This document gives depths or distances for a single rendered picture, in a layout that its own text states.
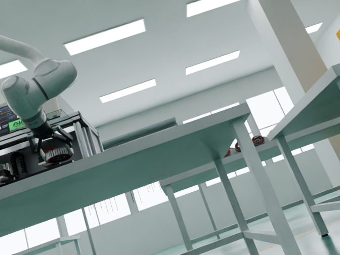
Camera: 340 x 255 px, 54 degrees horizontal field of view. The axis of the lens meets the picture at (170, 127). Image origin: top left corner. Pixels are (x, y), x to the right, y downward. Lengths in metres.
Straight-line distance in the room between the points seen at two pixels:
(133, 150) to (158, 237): 6.70
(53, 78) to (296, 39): 4.36
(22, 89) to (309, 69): 4.35
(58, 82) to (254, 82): 7.82
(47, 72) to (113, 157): 0.42
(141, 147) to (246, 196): 6.87
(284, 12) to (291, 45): 0.55
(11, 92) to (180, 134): 0.66
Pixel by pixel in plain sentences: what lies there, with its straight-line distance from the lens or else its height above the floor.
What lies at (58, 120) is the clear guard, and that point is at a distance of 1.81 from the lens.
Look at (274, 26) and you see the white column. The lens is 5.35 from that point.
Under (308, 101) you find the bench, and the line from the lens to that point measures 1.77.
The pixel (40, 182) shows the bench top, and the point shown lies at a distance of 1.47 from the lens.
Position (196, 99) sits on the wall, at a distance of 8.58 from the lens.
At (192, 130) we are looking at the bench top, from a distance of 1.39.
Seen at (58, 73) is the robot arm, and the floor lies 1.04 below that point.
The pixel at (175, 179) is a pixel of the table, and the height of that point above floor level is 0.71.
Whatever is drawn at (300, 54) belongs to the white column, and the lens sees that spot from 5.22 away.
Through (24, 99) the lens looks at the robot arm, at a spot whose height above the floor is 0.97.
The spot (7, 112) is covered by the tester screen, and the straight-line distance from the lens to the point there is 2.07.
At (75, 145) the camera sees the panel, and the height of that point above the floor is 0.98.
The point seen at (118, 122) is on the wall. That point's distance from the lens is 8.53.
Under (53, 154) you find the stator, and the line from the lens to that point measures 1.53.
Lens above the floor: 0.37
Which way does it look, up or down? 16 degrees up
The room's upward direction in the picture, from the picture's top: 20 degrees counter-clockwise
